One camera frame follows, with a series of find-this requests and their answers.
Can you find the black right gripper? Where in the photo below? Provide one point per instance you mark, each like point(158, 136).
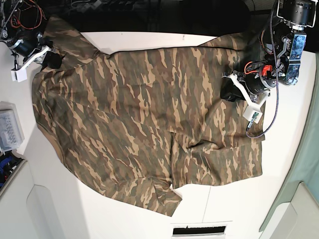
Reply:
point(27, 45)

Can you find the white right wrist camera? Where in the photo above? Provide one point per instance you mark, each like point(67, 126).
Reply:
point(19, 75)

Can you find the blue items in bin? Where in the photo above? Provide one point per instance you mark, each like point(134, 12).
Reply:
point(8, 163)

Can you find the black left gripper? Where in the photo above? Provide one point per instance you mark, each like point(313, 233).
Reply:
point(254, 85)

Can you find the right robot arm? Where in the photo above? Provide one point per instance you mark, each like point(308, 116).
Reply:
point(22, 24)

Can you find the camouflage t-shirt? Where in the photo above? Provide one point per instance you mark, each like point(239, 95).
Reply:
point(136, 125)

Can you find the clear plastic parts box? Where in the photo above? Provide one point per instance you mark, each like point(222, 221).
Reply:
point(11, 134)

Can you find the white slotted vent plate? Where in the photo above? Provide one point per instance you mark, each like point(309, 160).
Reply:
point(211, 230)

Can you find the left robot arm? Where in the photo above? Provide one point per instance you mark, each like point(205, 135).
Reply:
point(283, 41)

